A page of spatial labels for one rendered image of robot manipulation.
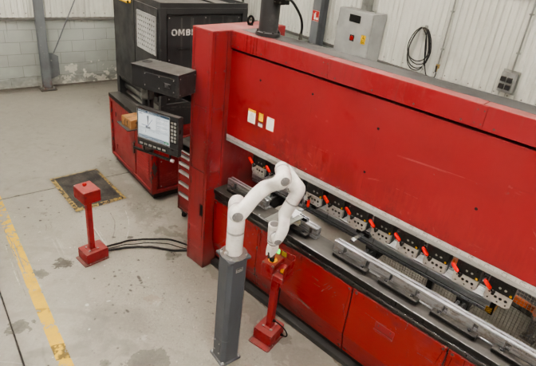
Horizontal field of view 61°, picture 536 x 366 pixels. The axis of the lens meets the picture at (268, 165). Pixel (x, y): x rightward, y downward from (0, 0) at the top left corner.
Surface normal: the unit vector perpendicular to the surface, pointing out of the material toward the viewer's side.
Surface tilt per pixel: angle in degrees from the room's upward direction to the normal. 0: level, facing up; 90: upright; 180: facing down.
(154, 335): 0
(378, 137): 90
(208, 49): 90
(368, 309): 90
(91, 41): 90
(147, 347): 0
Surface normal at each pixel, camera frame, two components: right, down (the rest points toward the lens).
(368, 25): -0.79, 0.20
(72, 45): 0.60, 0.41
